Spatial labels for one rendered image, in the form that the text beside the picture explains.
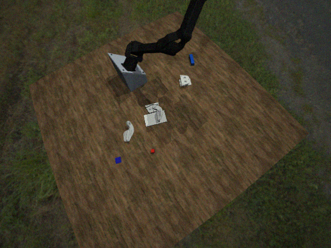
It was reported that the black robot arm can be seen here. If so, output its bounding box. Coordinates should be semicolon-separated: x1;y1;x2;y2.
121;0;206;71

